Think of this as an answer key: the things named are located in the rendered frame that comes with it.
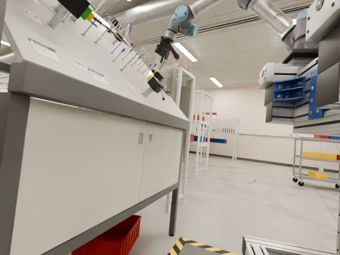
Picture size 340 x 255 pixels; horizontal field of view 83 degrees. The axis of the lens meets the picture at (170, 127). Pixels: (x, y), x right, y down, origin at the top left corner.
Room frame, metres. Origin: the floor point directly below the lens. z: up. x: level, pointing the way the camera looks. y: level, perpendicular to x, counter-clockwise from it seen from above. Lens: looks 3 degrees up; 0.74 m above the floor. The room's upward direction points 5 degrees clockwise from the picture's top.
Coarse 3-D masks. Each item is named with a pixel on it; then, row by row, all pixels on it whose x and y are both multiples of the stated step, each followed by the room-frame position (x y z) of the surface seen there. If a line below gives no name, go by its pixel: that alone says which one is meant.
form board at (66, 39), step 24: (24, 0) 0.58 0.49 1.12; (48, 0) 0.76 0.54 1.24; (24, 24) 0.49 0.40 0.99; (72, 24) 0.80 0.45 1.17; (96, 24) 1.17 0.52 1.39; (24, 48) 0.42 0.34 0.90; (72, 48) 0.63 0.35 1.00; (96, 48) 0.84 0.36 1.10; (120, 48) 1.27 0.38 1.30; (72, 72) 0.52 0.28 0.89; (120, 72) 0.89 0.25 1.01; (144, 72) 1.36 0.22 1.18; (168, 96) 1.50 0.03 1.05
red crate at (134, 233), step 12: (132, 216) 1.44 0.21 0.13; (120, 228) 1.45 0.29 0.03; (132, 228) 1.24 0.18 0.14; (96, 240) 1.07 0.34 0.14; (108, 240) 1.32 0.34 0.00; (120, 240) 1.34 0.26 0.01; (132, 240) 1.27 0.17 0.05; (72, 252) 1.09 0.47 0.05; (84, 252) 1.08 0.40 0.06; (96, 252) 1.07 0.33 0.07; (108, 252) 1.07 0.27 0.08; (120, 252) 1.06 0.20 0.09
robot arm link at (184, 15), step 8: (200, 0) 1.03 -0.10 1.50; (208, 0) 1.02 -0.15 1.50; (216, 0) 1.02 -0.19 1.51; (184, 8) 1.03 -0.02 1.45; (192, 8) 1.04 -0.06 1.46; (200, 8) 1.04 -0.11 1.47; (208, 8) 1.05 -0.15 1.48; (176, 16) 1.06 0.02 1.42; (184, 16) 1.04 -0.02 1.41; (192, 16) 1.07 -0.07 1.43; (184, 24) 1.11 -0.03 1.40
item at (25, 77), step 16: (16, 64) 0.40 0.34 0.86; (32, 64) 0.40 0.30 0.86; (16, 80) 0.40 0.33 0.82; (32, 80) 0.40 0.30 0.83; (48, 80) 0.44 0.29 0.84; (64, 80) 0.47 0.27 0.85; (32, 96) 0.44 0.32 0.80; (48, 96) 0.44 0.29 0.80; (64, 96) 0.48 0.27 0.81; (80, 96) 0.52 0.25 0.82; (96, 96) 0.57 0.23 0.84; (112, 96) 0.64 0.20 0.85; (112, 112) 0.65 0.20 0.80; (128, 112) 0.73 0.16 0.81; (144, 112) 0.84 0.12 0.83; (160, 112) 0.99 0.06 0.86
